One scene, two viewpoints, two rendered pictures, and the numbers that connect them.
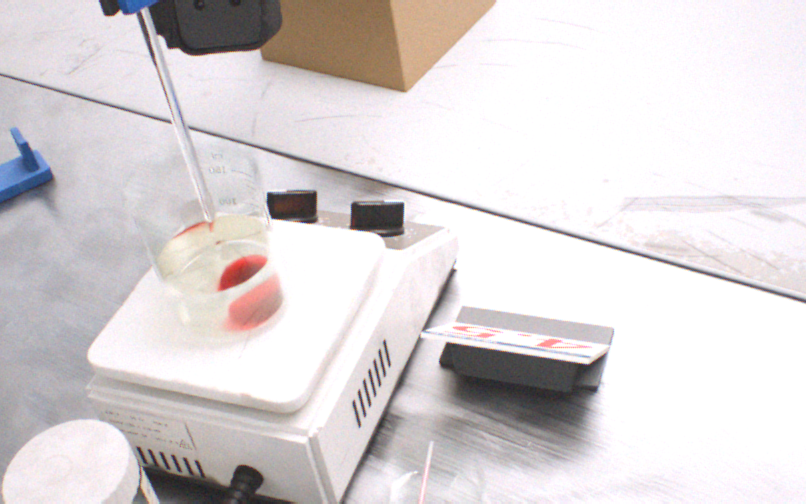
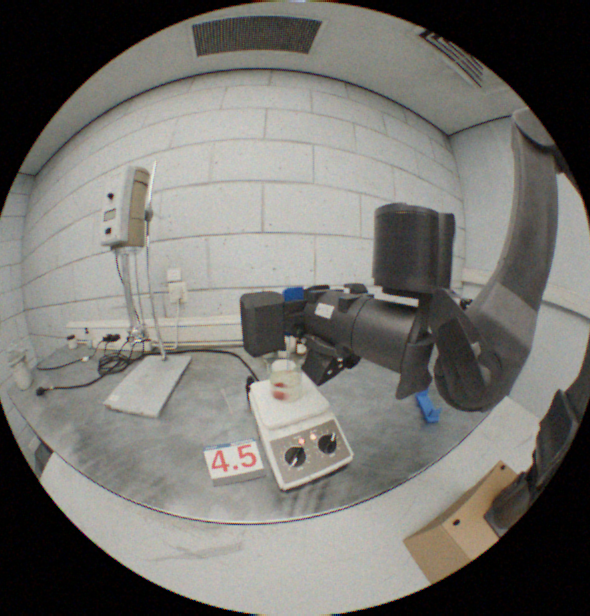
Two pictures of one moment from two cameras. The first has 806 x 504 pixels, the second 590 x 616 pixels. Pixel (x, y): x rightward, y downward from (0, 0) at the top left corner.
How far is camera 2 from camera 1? 61 cm
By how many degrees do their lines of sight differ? 107
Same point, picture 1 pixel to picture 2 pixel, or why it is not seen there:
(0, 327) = (368, 399)
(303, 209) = (324, 446)
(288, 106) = (428, 495)
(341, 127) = (399, 509)
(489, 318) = (253, 474)
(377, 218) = (294, 454)
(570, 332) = (225, 479)
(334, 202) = (353, 486)
